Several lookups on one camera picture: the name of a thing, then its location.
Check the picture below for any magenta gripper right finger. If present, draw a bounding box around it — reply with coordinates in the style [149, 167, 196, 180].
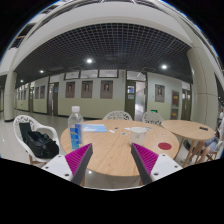
[130, 142, 184, 186]

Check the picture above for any clear plastic water bottle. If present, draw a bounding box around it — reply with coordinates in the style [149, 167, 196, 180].
[68, 106, 83, 151]

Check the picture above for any black bag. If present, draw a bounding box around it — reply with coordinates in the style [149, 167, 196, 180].
[19, 123, 59, 159]

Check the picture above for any round wooden table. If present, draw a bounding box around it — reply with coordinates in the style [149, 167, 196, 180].
[60, 119, 181, 178]
[161, 120, 214, 166]

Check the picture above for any red round coaster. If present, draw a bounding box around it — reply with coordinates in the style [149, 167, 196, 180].
[158, 142, 172, 150]

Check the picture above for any framed portrait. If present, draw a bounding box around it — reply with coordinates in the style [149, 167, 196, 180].
[81, 81, 93, 98]
[100, 80, 113, 99]
[65, 82, 75, 98]
[155, 84, 165, 102]

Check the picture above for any white lattice chair right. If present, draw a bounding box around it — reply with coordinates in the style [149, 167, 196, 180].
[142, 111, 164, 125]

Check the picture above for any blue booklet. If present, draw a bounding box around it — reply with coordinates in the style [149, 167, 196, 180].
[83, 124, 107, 132]

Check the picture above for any white lattice chair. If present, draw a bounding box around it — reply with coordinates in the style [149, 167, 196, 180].
[104, 111, 132, 120]
[142, 111, 164, 125]
[13, 115, 60, 165]

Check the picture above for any seated person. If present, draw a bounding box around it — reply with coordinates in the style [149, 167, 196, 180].
[189, 108, 224, 163]

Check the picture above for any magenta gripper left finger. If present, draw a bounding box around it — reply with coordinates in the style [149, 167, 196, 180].
[41, 142, 94, 186]

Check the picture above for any white lattice chair middle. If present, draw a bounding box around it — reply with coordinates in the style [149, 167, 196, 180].
[104, 111, 132, 120]

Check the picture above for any white lattice chair left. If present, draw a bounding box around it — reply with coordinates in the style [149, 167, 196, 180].
[13, 115, 60, 165]

